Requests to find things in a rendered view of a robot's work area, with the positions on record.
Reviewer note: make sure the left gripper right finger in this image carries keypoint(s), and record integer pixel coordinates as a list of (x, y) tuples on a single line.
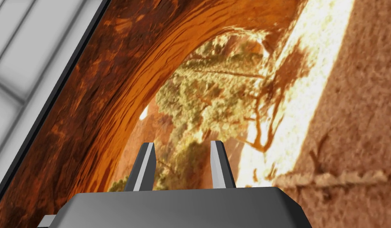
[(220, 169)]

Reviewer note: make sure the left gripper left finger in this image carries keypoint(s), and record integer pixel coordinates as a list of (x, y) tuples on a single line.
[(141, 171)]

